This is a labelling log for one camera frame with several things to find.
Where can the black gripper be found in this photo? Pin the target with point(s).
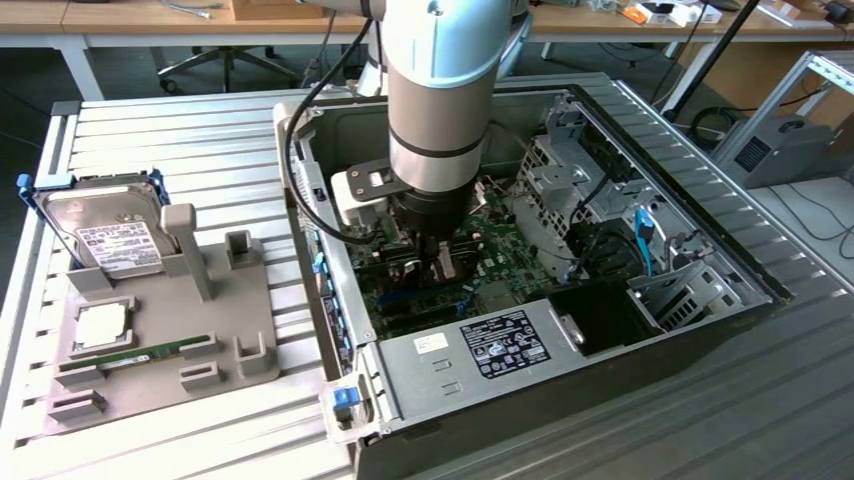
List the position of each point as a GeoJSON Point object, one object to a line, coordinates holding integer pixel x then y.
{"type": "Point", "coordinates": [430, 212]}

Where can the graphics card with metal bracket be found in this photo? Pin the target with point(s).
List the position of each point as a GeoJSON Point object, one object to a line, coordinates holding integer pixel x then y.
{"type": "Point", "coordinates": [434, 277]}

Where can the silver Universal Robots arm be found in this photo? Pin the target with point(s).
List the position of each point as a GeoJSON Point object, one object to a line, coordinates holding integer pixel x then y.
{"type": "Point", "coordinates": [434, 125]}

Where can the green motherboard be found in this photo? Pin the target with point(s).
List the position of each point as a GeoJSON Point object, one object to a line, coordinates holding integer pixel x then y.
{"type": "Point", "coordinates": [508, 240]}

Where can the blue expansion slot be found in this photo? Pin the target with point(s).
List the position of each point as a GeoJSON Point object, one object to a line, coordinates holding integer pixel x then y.
{"type": "Point", "coordinates": [388, 299]}

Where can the black expansion slot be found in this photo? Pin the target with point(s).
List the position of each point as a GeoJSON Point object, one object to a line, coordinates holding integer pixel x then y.
{"type": "Point", "coordinates": [426, 323]}
{"type": "Point", "coordinates": [420, 308]}

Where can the grey chipset heatsink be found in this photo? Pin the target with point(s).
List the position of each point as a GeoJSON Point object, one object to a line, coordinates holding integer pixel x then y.
{"type": "Point", "coordinates": [500, 294]}

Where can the perforated metal drive cage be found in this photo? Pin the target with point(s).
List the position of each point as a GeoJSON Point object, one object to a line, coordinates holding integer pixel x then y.
{"type": "Point", "coordinates": [554, 175]}

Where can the grey power supply with label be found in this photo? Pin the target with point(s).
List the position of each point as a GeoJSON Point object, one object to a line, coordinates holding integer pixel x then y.
{"type": "Point", "coordinates": [428, 385]}

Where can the blue case latch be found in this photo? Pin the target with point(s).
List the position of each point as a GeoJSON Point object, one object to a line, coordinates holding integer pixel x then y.
{"type": "Point", "coordinates": [345, 398]}

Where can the metal disk bay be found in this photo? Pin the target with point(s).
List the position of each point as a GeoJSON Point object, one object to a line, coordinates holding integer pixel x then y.
{"type": "Point", "coordinates": [683, 302]}

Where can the black office chair base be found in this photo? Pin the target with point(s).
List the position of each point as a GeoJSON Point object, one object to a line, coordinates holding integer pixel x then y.
{"type": "Point", "coordinates": [230, 60]}

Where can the grey plastic parts rack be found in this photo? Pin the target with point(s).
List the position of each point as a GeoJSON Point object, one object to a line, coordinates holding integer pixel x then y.
{"type": "Point", "coordinates": [161, 310]}

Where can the open black PC case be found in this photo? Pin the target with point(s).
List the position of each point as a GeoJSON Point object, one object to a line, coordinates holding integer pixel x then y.
{"type": "Point", "coordinates": [568, 415]}

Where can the brown cardboard box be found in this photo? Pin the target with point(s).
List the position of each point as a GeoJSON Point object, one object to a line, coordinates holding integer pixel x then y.
{"type": "Point", "coordinates": [261, 10]}

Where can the silver hard disk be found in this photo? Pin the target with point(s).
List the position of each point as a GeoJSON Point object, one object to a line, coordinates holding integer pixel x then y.
{"type": "Point", "coordinates": [87, 210]}

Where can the white and orange box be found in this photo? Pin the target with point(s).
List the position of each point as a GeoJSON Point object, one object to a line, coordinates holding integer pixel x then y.
{"type": "Point", "coordinates": [651, 14]}

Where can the green RAM stick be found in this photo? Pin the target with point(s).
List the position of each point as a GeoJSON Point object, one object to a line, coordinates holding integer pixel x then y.
{"type": "Point", "coordinates": [134, 357]}

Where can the black tripod pole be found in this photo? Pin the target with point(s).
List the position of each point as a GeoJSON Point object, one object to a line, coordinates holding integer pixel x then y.
{"type": "Point", "coordinates": [715, 50]}

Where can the silver CPU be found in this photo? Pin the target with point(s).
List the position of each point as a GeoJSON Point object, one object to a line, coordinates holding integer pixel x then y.
{"type": "Point", "coordinates": [101, 327]}

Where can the white box with black print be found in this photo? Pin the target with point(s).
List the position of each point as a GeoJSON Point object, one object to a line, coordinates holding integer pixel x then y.
{"type": "Point", "coordinates": [695, 17]}

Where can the grey computer tower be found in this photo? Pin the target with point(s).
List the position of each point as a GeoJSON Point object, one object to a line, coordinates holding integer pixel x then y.
{"type": "Point", "coordinates": [795, 150]}

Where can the blue disk caddy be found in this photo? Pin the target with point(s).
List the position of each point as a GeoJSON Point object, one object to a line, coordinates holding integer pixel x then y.
{"type": "Point", "coordinates": [53, 182]}

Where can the beige flat box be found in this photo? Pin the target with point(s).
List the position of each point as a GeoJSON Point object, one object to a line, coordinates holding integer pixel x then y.
{"type": "Point", "coordinates": [801, 12]}

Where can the black power adapter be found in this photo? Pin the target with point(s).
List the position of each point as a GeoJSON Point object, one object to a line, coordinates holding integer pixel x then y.
{"type": "Point", "coordinates": [837, 11]}

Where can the white wrist camera with mount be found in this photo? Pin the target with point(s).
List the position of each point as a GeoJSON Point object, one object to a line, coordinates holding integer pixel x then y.
{"type": "Point", "coordinates": [348, 200]}

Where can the wooden desk white frame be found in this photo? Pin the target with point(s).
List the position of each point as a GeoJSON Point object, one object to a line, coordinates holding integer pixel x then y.
{"type": "Point", "coordinates": [134, 22]}
{"type": "Point", "coordinates": [588, 26]}

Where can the aluminium profile frame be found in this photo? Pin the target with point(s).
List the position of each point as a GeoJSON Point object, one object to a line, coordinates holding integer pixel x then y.
{"type": "Point", "coordinates": [824, 65]}

